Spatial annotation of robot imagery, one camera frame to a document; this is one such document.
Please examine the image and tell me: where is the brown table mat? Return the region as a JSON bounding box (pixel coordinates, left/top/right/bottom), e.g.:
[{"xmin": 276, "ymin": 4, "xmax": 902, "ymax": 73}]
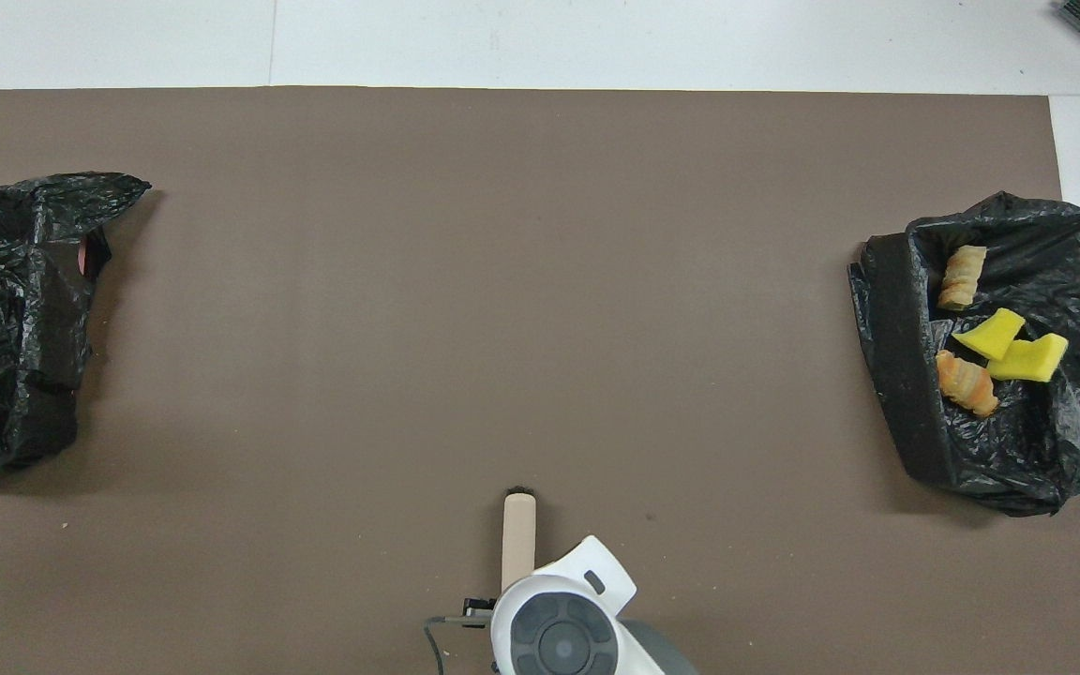
[{"xmin": 0, "ymin": 86, "xmax": 1080, "ymax": 675}]

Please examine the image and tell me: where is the yellow sponge block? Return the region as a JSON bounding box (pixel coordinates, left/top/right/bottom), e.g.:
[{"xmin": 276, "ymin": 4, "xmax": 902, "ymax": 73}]
[{"xmin": 987, "ymin": 333, "xmax": 1070, "ymax": 383}]

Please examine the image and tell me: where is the orange striped croissant piece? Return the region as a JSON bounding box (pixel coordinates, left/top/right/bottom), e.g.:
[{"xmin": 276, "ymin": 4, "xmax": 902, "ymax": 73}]
[{"xmin": 935, "ymin": 351, "xmax": 1000, "ymax": 418}]

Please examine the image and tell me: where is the yellow sponge wedge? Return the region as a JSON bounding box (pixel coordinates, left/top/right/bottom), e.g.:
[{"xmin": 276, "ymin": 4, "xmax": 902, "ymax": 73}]
[{"xmin": 952, "ymin": 308, "xmax": 1027, "ymax": 361}]

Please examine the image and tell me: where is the pink plastic bin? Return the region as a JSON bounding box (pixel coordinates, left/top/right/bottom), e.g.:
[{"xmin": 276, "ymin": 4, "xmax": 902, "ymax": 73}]
[{"xmin": 74, "ymin": 234, "xmax": 112, "ymax": 279}]

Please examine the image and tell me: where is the open black bag-lined bin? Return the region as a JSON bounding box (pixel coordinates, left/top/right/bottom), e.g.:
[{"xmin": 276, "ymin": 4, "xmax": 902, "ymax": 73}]
[{"xmin": 847, "ymin": 190, "xmax": 1080, "ymax": 518}]

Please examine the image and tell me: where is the crumpled black trash bag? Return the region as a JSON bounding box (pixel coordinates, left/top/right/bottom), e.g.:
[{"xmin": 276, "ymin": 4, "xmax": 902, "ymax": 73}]
[{"xmin": 0, "ymin": 172, "xmax": 153, "ymax": 479}]

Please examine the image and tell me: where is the beige hand brush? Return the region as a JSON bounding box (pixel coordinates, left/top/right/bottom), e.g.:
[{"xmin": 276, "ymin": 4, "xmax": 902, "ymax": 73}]
[{"xmin": 501, "ymin": 487, "xmax": 539, "ymax": 594}]

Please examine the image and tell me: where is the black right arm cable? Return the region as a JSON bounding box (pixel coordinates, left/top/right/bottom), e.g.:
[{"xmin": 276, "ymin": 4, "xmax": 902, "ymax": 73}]
[{"xmin": 422, "ymin": 614, "xmax": 468, "ymax": 675}]

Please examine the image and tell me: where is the pale flaky pastry piece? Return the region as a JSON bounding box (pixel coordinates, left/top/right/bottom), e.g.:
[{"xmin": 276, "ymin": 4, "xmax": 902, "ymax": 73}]
[{"xmin": 937, "ymin": 245, "xmax": 988, "ymax": 311}]

